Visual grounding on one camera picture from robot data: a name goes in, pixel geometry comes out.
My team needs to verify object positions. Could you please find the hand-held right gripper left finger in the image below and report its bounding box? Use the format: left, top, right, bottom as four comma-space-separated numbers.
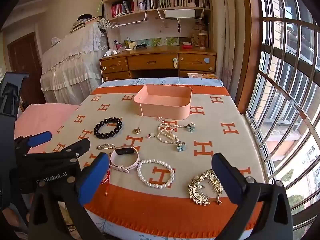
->
27, 152, 111, 240

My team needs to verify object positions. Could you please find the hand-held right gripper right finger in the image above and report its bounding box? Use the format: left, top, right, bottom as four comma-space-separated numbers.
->
211, 152, 295, 240

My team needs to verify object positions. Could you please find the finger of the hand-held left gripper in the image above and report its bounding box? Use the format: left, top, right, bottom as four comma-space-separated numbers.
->
14, 131, 53, 155
51, 138, 91, 165

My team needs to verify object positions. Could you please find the red string bracelet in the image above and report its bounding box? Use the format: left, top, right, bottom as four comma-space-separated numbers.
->
100, 169, 111, 197

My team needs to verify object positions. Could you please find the black bead bracelet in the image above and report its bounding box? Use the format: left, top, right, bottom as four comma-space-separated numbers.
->
93, 117, 123, 140

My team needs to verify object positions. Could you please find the gold chain jewelry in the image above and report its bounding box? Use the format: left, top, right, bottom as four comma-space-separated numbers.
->
188, 169, 224, 206

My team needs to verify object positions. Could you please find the pink strap smartwatch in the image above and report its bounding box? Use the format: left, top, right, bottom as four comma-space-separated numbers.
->
109, 145, 141, 174

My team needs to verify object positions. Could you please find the white pearl bracelet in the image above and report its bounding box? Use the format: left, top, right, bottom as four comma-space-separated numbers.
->
136, 159, 175, 189

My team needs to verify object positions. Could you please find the pearl necklace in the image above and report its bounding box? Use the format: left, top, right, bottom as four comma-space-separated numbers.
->
157, 121, 180, 144

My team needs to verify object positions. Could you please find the pink plastic box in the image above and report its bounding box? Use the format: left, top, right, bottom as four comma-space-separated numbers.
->
133, 84, 193, 120

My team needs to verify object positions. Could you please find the pink blanket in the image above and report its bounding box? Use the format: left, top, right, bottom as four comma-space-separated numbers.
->
14, 103, 81, 153

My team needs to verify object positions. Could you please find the orange beige patterned blanket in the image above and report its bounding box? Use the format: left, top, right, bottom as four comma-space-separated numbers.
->
42, 85, 266, 238

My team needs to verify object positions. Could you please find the white lace cover cloth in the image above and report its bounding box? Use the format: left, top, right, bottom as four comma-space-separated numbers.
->
40, 21, 110, 105

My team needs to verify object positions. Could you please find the brown wooden door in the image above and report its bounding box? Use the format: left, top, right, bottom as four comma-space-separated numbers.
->
7, 31, 47, 105

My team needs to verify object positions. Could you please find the orange magazine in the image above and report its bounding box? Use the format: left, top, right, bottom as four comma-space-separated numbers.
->
187, 73, 217, 79

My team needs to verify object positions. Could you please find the wooden desk with drawers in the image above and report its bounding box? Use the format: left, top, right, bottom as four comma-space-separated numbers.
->
100, 45, 217, 82

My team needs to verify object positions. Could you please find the window with metal grille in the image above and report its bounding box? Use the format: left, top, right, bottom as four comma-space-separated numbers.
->
246, 0, 320, 240

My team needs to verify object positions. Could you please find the stack of books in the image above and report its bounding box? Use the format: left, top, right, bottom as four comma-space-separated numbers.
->
69, 14, 103, 33

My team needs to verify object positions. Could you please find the green floral picture strip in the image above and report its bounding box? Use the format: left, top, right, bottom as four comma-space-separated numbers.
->
147, 37, 180, 46

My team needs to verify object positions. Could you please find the pale floral curtain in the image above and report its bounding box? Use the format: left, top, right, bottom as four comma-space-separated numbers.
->
209, 0, 248, 105

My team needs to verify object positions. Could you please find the patterned cup with lid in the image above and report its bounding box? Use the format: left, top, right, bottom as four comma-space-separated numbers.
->
198, 31, 209, 49

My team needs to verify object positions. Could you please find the row of red books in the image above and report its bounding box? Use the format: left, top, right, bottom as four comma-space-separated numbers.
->
111, 1, 136, 18

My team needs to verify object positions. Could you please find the white plastic tray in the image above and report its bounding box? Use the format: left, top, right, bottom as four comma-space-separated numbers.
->
163, 9, 196, 18

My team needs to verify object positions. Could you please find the row of mixed books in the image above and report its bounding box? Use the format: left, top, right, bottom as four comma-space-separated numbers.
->
137, 0, 211, 12

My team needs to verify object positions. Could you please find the white cable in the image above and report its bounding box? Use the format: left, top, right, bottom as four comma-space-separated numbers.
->
99, 54, 106, 83

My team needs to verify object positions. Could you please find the white wire basket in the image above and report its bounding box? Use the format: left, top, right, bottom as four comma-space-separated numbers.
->
107, 9, 148, 28
156, 7, 205, 21

